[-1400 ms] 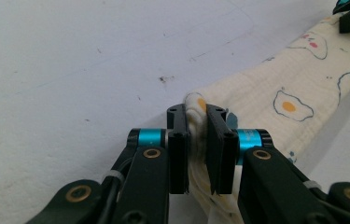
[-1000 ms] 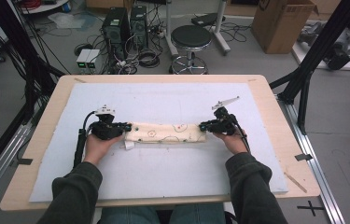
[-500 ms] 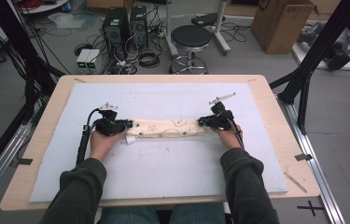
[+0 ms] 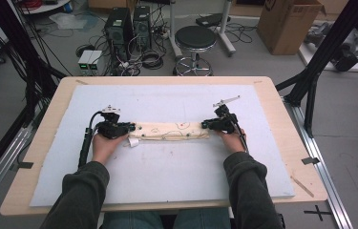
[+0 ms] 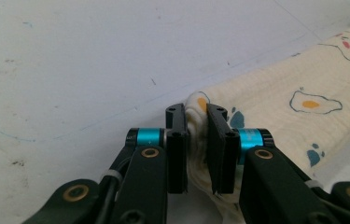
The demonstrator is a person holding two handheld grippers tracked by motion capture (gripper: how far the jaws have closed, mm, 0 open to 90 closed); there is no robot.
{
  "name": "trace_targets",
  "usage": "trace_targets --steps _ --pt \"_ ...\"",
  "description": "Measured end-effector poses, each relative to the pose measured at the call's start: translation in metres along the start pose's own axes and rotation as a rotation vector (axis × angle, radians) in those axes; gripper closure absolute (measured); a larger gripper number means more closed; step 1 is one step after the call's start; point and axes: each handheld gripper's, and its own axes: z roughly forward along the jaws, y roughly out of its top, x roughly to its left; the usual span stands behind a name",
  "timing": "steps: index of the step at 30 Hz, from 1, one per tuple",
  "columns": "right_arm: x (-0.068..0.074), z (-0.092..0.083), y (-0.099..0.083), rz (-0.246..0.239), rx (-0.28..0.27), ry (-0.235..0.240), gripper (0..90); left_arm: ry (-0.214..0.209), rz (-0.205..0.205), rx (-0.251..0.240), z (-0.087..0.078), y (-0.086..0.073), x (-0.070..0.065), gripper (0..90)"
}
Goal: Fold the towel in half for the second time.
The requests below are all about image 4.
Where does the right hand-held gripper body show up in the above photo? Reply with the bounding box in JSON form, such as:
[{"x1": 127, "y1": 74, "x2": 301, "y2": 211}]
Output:
[{"x1": 209, "y1": 94, "x2": 242, "y2": 135}]

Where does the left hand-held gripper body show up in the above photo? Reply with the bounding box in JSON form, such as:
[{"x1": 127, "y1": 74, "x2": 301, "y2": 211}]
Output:
[{"x1": 95, "y1": 104, "x2": 133, "y2": 140}]

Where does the cream cloth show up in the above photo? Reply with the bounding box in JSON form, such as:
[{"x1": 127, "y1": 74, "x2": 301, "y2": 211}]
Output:
[{"x1": 123, "y1": 121, "x2": 211, "y2": 148}]

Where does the person's right hand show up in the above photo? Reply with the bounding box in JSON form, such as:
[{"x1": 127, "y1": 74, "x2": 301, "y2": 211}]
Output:
[{"x1": 216, "y1": 128, "x2": 248, "y2": 155}]

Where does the person's left hand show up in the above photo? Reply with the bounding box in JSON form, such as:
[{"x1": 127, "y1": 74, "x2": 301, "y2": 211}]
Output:
[{"x1": 91, "y1": 133, "x2": 130, "y2": 166}]

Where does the white foam board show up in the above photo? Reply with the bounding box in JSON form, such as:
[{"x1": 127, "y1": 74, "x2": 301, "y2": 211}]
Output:
[{"x1": 29, "y1": 84, "x2": 296, "y2": 208}]

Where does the white power supply box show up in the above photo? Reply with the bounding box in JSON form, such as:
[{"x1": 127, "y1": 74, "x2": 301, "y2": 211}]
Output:
[
  {"x1": 77, "y1": 50, "x2": 94, "y2": 76},
  {"x1": 87, "y1": 50, "x2": 104, "y2": 76}
]

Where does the black round stool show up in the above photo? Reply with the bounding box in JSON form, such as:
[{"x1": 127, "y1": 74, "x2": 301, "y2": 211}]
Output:
[{"x1": 172, "y1": 25, "x2": 219, "y2": 77}]

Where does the person's left leg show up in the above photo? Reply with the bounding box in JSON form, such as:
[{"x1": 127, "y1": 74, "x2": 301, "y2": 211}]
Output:
[{"x1": 102, "y1": 211, "x2": 165, "y2": 229}]

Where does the person's leg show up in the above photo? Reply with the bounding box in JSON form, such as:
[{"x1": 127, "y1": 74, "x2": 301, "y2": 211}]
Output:
[
  {"x1": 172, "y1": 207, "x2": 232, "y2": 229},
  {"x1": 102, "y1": 211, "x2": 165, "y2": 229}
]

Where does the white metal stand leg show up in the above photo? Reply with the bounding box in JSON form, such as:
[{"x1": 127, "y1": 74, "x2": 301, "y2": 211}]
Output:
[
  {"x1": 217, "y1": 0, "x2": 237, "y2": 57},
  {"x1": 168, "y1": 0, "x2": 184, "y2": 60}
]

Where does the person's right leg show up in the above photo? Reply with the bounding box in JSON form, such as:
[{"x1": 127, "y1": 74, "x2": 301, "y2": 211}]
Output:
[{"x1": 172, "y1": 207, "x2": 232, "y2": 229}]

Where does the large black computer tower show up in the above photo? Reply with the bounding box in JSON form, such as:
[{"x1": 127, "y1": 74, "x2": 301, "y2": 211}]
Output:
[{"x1": 103, "y1": 7, "x2": 135, "y2": 62}]

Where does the slim black computer tower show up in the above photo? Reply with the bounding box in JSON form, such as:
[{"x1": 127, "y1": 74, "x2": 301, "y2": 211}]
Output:
[{"x1": 132, "y1": 5, "x2": 153, "y2": 52}]

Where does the thin wooden stick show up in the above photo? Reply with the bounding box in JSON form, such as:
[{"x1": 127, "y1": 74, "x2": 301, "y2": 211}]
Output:
[{"x1": 290, "y1": 176, "x2": 315, "y2": 198}]

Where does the black flat device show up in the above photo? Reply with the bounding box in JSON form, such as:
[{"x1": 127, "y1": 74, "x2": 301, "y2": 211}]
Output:
[{"x1": 195, "y1": 12, "x2": 232, "y2": 29}]

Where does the clear plastic sheet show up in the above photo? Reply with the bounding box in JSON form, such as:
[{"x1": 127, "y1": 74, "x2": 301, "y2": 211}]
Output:
[{"x1": 48, "y1": 11, "x2": 100, "y2": 31}]

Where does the brown cardboard box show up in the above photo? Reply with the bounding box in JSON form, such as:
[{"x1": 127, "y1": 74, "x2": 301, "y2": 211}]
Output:
[{"x1": 256, "y1": 0, "x2": 327, "y2": 56}]

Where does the white round table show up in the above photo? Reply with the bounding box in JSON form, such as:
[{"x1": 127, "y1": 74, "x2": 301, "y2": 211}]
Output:
[{"x1": 19, "y1": 0, "x2": 74, "y2": 15}]

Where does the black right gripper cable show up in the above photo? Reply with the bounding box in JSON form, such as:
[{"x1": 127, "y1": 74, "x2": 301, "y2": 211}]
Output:
[{"x1": 234, "y1": 121, "x2": 250, "y2": 154}]

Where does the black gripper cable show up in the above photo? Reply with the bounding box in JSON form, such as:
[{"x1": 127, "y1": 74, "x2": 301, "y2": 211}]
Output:
[
  {"x1": 234, "y1": 121, "x2": 250, "y2": 154},
  {"x1": 77, "y1": 110, "x2": 105, "y2": 170}
]

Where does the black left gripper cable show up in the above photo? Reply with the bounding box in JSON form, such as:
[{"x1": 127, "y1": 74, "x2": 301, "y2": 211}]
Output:
[{"x1": 77, "y1": 110, "x2": 105, "y2": 170}]

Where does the coil of black cable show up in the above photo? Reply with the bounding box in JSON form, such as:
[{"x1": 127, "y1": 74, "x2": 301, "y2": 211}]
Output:
[{"x1": 140, "y1": 50, "x2": 165, "y2": 71}]

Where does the small black cable ring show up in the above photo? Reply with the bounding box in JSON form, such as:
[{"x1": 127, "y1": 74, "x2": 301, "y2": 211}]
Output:
[{"x1": 74, "y1": 44, "x2": 95, "y2": 58}]

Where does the black metal frame stand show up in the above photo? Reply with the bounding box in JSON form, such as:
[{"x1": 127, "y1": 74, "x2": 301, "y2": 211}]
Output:
[{"x1": 275, "y1": 0, "x2": 358, "y2": 139}]

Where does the black frame stand with cables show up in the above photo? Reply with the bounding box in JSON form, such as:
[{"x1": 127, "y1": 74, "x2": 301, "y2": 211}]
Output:
[{"x1": 0, "y1": 0, "x2": 68, "y2": 129}]

